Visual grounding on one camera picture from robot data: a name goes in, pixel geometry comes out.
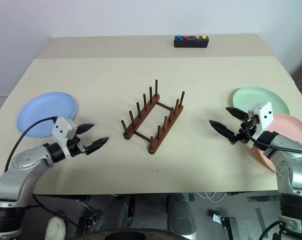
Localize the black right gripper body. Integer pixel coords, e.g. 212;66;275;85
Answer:
229;117;260;146

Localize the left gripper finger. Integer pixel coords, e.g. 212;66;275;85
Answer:
76;123;95;135
86;136;110;156

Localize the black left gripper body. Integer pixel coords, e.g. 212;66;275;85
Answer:
66;135;88;158

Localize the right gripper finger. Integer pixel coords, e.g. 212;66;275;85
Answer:
208;119;238;141
225;106;249;122

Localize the green plate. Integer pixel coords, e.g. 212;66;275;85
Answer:
232;85;290;118

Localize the blue plate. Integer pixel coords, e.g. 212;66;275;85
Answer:
17;91;78;139

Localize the pink-red plate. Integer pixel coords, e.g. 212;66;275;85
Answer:
250;113;302;173

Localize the wooden dish rack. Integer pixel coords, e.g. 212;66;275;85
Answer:
120;79;185;155

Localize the dark grey rounded shape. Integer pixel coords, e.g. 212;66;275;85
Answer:
102;194;136;231
167;193;197;236

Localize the white shoe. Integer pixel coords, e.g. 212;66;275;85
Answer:
45;216;68;240

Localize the black button box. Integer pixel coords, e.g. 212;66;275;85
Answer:
174;34;209;49

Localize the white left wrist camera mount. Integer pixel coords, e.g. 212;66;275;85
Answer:
51;116;78;160

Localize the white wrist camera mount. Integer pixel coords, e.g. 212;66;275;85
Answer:
51;116;78;160
247;101;275;149

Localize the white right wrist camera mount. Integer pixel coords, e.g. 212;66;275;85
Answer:
247;101;275;149

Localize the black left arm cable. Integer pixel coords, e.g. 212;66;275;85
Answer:
5;116;80;236

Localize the thin white cable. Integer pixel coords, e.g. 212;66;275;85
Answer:
196;191;228;203

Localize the black metal table bracket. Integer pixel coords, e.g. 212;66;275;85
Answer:
220;216;239;240
78;215;100;235

